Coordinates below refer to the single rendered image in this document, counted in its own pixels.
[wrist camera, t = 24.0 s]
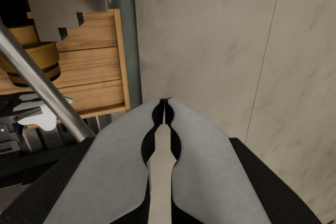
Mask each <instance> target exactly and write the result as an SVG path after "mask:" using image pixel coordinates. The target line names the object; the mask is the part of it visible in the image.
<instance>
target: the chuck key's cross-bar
mask: <svg viewBox="0 0 336 224"><path fill-rule="evenodd" d="M0 54H1V55H2V56H3V57H4V58H5V60H6V61H7V62H8V63H9V64H10V65H11V66H12V67H13V69H14V70H15V71H16V72H17V73H18V74H19V75H20V76H21V78H22V79H23V80H24V81H25V82H26V83H27V84H28V85H29V86H30V88H31V89H32V90H33V91H34V92H35V93H36V94H37V95H38V97H39V98H40V99H41V100H42V101H43V102H44V103H45V104H46V106H47V107H48V108H49V109H50V110H51V111H52V112H53V113H54V115H55V116H56V117H57V118H58V119H59V120H60V121H61V122H62V123H63V125H64V126H65V127H66V128H67V129H68V130H69V131H70V132H71V134H72V135H73V136H74V137H75V138H76V139H77V140H78V141H79V142H81V141H82V140H84V139H85V138H86V137H94V136H95V134H94V132H93V131H92V130H91V129H90V128H89V126H88V125H87V124H86V123H85V122H84V120H83V119H82V118H81V117H80V116H79V114H78V113H77V112H76V111H75V110H74V108H73V107H72V106H71V105H70V104H69V102H68V101H67V100H66V99H65V98H64V96H63V95H62V94H61V93H60V92H59V90H58V89H57V88H56V87H55V86H54V84H53V83H52V82H51V81H50V80H49V78H48V77H47V76H46V75H45V74H44V72H43V71H42V70H41V69H40V67H39V66H38V65H37V64H36V63H35V61H34V60H33V59H32V58H31V57H30V55H29V54H28V53H27V52H26V51H25V49H24V48H23V47H22V46H21V45H20V43H19V42H18V41H17V40H16V39H15V37H14V36H13V35H12V34H11V33H10V31H9V30H8V29H7V28H6V27H5V25H4V24H3V23H2V22H1V21H0Z"/></svg>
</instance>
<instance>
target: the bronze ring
mask: <svg viewBox="0 0 336 224"><path fill-rule="evenodd" d="M2 22H3V24H4V26H5V27H6V28H7V29H8V30H9V32H10V33H11V34H12V35H13V36H14V38H15V39H16V40H17V41H18V42H19V44H20V45H21V46H22V47H23V48H24V50H25V51H26V52H27V53H28V54H29V56H30V57H31V58H32V59H33V60H34V62H35V63H36V64H37V65H38V66H39V68H40V69H41V70H42V71H43V72H44V74H45V75H46V76H47V77H48V78H49V80H50V81H51V82H53V81H55V80H56V79H58V78H59V77H60V75H61V69H60V65H59V63H58V61H59V60H60V56H59V53H58V50H57V46H56V43H57V41H46V42H41V41H40V38H39V35H38V32H37V29H36V26H35V23H34V19H33V18H18V19H9V20H3V21H2ZM0 67H1V69H2V70H3V71H5V72H7V75H8V77H9V79H10V81H11V82H12V84H13V85H14V86H17V87H21V88H30V86H29V85H28V84H27V83H26V82H25V81H24V80H23V79H22V77H21V76H20V75H19V74H18V73H17V72H16V71H15V70H14V68H13V67H12V66H11V65H10V64H9V63H8V62H7V61H6V60H5V58H4V57H3V56H2V55H1V54H0Z"/></svg>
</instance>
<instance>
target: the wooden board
mask: <svg viewBox="0 0 336 224"><path fill-rule="evenodd" d="M82 14H83V19H84V23H83V24H82V25H81V26H80V27H66V30H67V33H68V34H67V35H68V36H67V37H66V38H64V39H63V40H62V41H58V42H57V43H56V47H57V51H58V54H59V58H60V59H59V61H58V63H59V66H60V72H61V75H60V76H59V78H57V79H56V80H54V81H52V83H53V84H54V86H55V87H56V88H57V89H58V90H59V92H60V93H61V94H62V95H65V96H68V97H72V99H73V102H72V103H70V105H71V106H72V107H73V108H74V110H75V111H76V112H77V113H78V114H79V116H80V117H81V118H82V119H86V118H91V117H96V116H101V115H106V114H111V113H116V112H121V111H125V110H130V109H131V108H130V99H129V90H128V81H127V72H126V63H125V54H124V45H123V36H122V27H121V18H120V9H119V8H118V7H110V9H109V11H108V12H82ZM20 92H34V91H33V90H32V89H31V88H30V87H18V86H15V85H13V84H12V81H10V79H9V77H8V74H7V72H6V71H3V70H2V69H1V67H0V95H9V94H14V93H20Z"/></svg>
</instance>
